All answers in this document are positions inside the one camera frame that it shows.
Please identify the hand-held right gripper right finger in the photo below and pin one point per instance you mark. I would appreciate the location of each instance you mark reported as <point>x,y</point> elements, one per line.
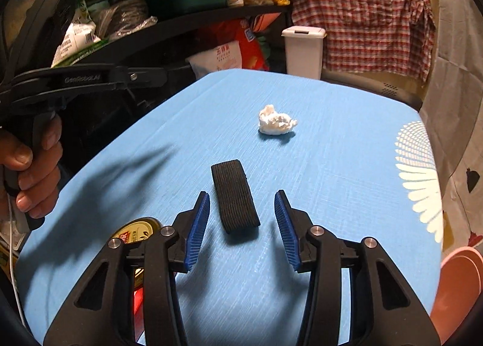
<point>286,229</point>

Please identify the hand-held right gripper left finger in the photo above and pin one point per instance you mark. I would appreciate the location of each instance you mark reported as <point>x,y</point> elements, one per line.
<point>198,225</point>

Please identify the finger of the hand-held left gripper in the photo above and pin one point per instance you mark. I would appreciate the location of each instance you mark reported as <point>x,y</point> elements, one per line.
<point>151,76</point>

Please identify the black elastic band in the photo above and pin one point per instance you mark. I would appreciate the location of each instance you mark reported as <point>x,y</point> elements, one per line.
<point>236,198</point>

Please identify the pink plastic basin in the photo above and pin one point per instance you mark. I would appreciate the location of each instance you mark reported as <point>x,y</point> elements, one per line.
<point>456,278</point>

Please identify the person's left hand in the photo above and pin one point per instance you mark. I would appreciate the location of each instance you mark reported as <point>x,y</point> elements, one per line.
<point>37,179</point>

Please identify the green and white packets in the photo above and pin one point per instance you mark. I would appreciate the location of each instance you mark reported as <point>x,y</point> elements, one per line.
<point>81,36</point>

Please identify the blue feather-print cloth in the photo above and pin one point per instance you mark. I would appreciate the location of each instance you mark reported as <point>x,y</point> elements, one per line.
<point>302,179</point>

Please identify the round gold-lid tin can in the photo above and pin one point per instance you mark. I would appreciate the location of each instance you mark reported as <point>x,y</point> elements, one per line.
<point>139,230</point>

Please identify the clear bag of dark noodles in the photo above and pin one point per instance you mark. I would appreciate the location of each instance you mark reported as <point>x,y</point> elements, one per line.
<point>124,17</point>

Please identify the white rice bag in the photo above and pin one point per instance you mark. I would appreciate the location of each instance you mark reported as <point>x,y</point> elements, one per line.
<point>219,59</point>

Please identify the black shelf rack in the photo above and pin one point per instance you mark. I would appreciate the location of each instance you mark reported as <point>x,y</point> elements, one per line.
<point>211,15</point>

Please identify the orange food bag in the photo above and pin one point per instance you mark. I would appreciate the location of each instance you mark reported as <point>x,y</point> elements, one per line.
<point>253,43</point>

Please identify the crumpled white tissue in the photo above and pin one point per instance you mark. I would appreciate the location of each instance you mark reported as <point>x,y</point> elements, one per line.
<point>275,121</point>

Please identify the white lidded bin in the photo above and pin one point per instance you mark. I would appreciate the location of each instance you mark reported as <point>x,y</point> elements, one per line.
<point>303,53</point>

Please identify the grey deer-print cloth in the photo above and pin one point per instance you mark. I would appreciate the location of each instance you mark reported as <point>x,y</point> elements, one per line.
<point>460,104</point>

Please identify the red plaid shirt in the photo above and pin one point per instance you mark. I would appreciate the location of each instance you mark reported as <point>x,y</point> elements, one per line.
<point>358,17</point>

